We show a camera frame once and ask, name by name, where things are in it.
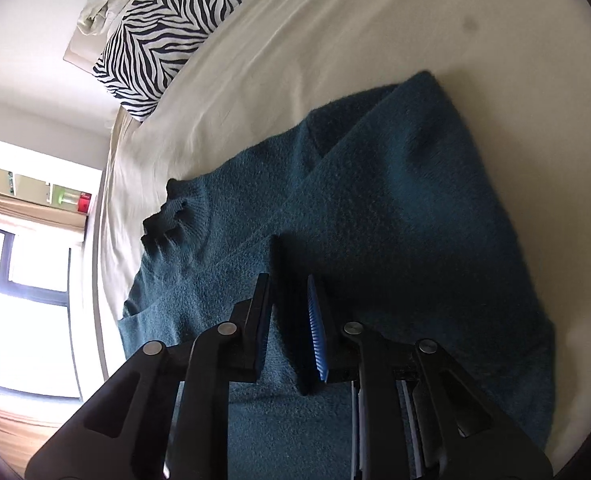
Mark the white open shelf unit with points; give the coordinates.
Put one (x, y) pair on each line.
(30, 180)

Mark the zebra print pillow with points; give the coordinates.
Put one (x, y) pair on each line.
(175, 25)

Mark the red box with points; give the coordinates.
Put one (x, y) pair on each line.
(84, 203)

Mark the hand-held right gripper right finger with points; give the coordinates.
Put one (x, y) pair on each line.
(316, 330)

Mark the bed with beige sheet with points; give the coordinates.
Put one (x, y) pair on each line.
(325, 35)

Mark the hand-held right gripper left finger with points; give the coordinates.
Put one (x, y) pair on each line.
(256, 342)

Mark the beige upholstered headboard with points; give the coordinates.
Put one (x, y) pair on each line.
(83, 55)

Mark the beige curtain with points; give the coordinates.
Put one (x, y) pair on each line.
(25, 210)

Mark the dark teal knit sweater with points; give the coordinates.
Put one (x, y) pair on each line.
(375, 210)

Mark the black framed window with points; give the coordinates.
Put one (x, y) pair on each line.
(25, 335)

